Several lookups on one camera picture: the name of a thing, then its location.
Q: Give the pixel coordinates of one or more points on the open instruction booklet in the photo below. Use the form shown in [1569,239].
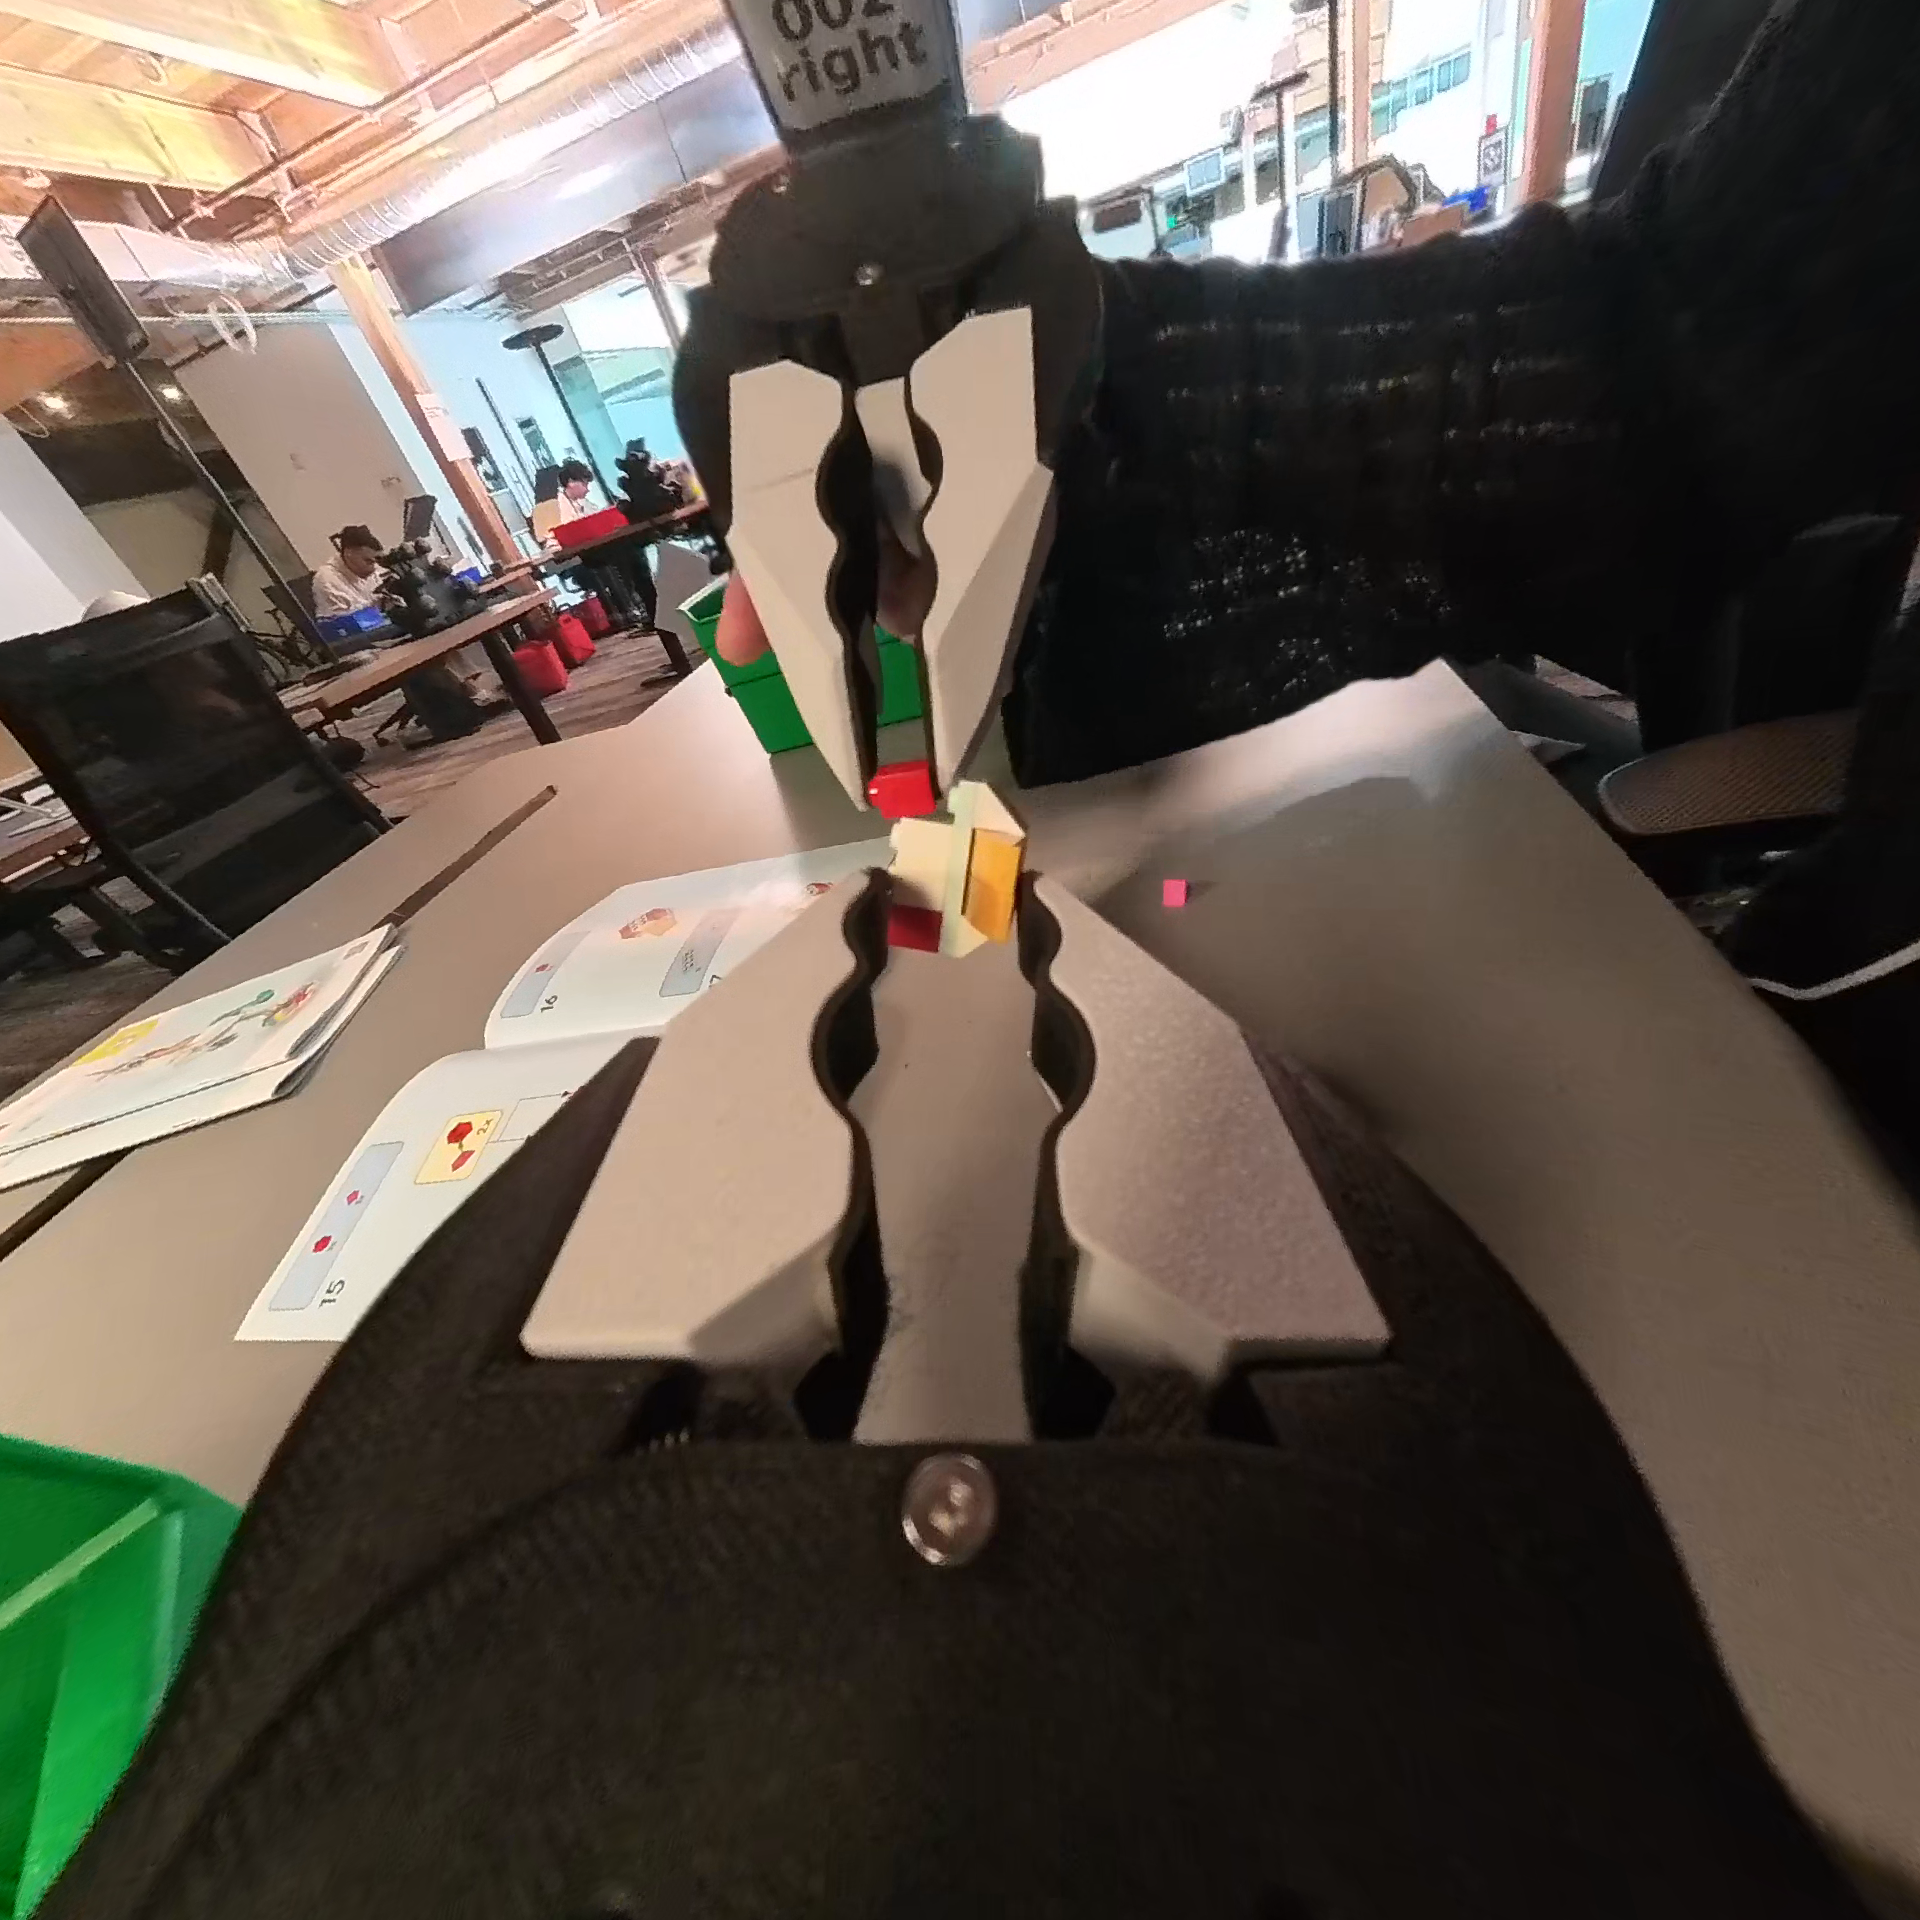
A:
[600,960]

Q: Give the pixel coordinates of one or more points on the person's right hand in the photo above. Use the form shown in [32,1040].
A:
[904,592]

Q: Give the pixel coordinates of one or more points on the black office chair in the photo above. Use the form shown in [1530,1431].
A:
[151,721]

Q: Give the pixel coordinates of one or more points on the red lego brick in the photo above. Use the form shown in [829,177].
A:
[903,786]

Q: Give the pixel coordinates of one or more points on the black floor lamp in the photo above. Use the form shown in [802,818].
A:
[563,398]

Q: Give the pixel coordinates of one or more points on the green plastic bin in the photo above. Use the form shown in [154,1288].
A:
[780,709]
[90,1634]

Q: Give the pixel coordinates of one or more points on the dark wooden table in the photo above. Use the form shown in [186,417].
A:
[451,639]

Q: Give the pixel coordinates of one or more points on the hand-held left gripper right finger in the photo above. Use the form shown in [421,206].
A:
[1200,1184]

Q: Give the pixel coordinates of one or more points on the closed instruction booklet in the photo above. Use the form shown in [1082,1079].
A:
[194,1051]

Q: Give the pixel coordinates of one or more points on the brown mesh office chair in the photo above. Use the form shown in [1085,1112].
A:
[1724,769]

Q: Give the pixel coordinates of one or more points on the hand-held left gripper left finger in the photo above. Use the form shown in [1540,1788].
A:
[705,1184]

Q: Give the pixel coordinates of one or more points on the red storage bin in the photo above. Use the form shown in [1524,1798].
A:
[591,528]

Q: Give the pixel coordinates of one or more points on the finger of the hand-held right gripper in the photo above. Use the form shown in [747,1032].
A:
[990,495]
[780,510]

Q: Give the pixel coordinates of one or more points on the white lego assembly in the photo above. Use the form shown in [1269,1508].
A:
[938,871]

